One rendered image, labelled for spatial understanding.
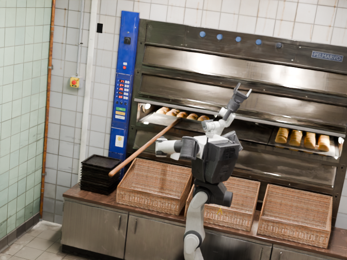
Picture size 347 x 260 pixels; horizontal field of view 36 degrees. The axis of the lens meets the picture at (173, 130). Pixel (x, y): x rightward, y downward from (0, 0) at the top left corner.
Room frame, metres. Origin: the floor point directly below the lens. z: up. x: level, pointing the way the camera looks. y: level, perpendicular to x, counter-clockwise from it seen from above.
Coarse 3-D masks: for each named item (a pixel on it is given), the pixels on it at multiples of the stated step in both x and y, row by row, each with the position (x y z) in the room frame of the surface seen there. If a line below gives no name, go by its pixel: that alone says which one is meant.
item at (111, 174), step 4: (176, 120) 4.87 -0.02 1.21; (172, 124) 4.72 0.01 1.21; (168, 128) 4.58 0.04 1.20; (160, 132) 4.41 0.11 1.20; (164, 132) 4.45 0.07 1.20; (156, 136) 4.26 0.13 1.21; (160, 136) 4.33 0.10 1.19; (152, 140) 4.13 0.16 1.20; (148, 144) 4.02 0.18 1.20; (140, 148) 3.88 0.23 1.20; (144, 148) 3.92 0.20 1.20; (136, 152) 3.77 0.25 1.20; (140, 152) 3.83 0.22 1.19; (132, 156) 3.67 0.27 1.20; (124, 160) 3.56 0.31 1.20; (128, 160) 3.58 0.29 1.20; (120, 164) 3.47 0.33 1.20; (124, 164) 3.50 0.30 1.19; (116, 168) 3.38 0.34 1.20; (120, 168) 3.42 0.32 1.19; (112, 172) 3.30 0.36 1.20; (116, 172) 3.35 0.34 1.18
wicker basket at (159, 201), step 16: (144, 160) 4.69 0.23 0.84; (128, 176) 4.52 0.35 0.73; (144, 176) 4.65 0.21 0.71; (160, 176) 4.63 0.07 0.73; (176, 176) 4.60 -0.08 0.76; (128, 192) 4.24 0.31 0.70; (144, 192) 4.21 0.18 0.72; (160, 192) 4.58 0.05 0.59; (176, 192) 4.56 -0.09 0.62; (144, 208) 4.20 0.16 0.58; (160, 208) 4.18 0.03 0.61; (176, 208) 4.15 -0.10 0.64
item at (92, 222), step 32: (64, 192) 4.35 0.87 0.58; (64, 224) 4.32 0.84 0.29; (96, 224) 4.25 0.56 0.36; (128, 224) 4.18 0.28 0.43; (160, 224) 4.12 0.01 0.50; (256, 224) 4.17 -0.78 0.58; (96, 256) 4.29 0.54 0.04; (128, 256) 4.18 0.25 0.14; (160, 256) 4.12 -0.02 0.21; (224, 256) 3.99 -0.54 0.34; (256, 256) 3.93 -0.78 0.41; (288, 256) 3.88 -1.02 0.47; (320, 256) 3.83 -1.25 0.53
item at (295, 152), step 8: (152, 128) 4.72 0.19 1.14; (160, 128) 4.71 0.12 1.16; (176, 128) 4.69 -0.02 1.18; (192, 136) 4.64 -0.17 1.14; (248, 144) 4.52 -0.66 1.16; (256, 144) 4.51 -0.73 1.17; (264, 144) 4.51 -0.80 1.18; (280, 152) 4.46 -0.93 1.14; (288, 152) 4.44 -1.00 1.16; (296, 152) 4.43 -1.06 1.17; (304, 152) 4.42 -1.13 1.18; (328, 160) 4.36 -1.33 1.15; (336, 160) 4.35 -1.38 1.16
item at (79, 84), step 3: (72, 75) 4.88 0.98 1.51; (72, 78) 4.83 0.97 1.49; (75, 78) 4.82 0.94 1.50; (78, 78) 4.82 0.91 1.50; (81, 78) 4.84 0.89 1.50; (78, 81) 4.82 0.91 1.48; (81, 81) 4.85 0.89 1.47; (72, 84) 4.83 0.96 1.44; (75, 84) 4.82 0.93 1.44; (78, 84) 4.82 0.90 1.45; (81, 84) 4.85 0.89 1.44; (75, 87) 4.83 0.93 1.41; (78, 87) 4.82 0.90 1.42; (81, 87) 4.86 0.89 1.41
